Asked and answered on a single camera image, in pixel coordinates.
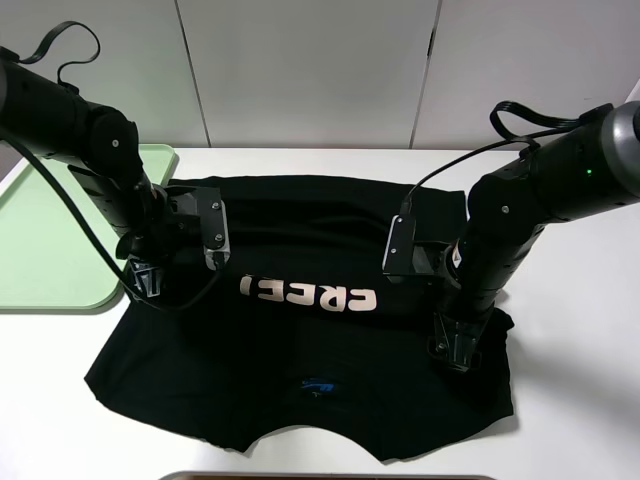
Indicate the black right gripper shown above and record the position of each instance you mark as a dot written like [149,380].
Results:
[453,343]

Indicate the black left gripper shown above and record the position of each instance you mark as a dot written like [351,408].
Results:
[171,227]

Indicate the black short sleeve t-shirt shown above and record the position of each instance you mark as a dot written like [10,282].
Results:
[303,329]

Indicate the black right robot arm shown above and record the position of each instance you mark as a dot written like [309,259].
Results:
[570,169]

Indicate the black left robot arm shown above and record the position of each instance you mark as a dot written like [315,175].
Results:
[42,119]

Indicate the light green plastic tray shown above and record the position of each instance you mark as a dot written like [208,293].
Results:
[47,263]

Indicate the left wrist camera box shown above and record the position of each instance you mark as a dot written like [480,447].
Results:
[213,228]

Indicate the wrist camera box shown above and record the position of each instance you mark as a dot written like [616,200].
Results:
[397,263]
[213,228]

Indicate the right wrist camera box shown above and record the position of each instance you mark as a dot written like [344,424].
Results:
[397,263]

